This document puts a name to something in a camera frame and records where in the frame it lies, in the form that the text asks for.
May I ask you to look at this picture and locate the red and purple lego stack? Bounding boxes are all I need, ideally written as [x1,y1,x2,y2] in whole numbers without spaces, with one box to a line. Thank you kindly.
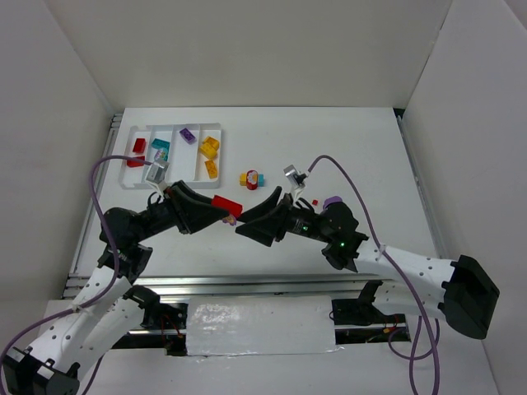
[211,195,243,226]

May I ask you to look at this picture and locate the yellow round printed lego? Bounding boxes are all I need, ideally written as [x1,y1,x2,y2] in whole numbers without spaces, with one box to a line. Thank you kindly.
[199,142,217,160]

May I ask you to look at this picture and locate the yellow lego brick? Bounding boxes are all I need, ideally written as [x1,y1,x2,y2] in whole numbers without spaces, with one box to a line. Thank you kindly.
[203,136,220,151]
[204,160,218,179]

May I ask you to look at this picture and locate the purple lego plate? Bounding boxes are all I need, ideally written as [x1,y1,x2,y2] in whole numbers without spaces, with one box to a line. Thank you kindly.
[179,128,196,145]

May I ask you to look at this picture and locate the teal lego brick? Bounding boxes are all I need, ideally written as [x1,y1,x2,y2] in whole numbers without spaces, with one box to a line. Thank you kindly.
[152,138,170,150]

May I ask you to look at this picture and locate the red sloped lego brick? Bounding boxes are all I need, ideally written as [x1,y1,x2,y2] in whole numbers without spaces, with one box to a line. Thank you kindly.
[126,156,145,168]

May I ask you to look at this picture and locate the teal round printed lego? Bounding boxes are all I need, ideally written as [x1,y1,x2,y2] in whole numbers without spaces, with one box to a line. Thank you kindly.
[154,148,169,161]

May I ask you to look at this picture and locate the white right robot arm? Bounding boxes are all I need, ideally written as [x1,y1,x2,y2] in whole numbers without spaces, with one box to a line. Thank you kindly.
[236,188,500,340]

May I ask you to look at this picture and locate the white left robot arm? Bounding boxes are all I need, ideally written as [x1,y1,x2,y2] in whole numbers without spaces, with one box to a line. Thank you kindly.
[1,181,229,394]

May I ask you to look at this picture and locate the purple rounded lego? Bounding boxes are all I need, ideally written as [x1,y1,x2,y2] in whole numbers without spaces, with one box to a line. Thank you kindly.
[324,196,343,207]

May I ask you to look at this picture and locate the yellow red blue lego cluster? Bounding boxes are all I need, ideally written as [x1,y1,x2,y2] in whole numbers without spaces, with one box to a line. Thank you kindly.
[239,170,265,190]

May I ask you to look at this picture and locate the yellow lego brick in tray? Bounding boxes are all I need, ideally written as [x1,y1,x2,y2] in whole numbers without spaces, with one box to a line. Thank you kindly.
[204,160,218,179]

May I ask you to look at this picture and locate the white divided sorting tray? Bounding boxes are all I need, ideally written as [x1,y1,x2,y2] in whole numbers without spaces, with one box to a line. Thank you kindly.
[114,123,222,189]

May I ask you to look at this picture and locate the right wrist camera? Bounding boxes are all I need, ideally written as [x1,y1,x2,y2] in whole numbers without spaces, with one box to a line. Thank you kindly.
[283,165,309,200]

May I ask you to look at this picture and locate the aluminium front rail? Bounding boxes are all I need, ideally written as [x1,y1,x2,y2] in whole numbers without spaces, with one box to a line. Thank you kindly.
[135,272,373,300]

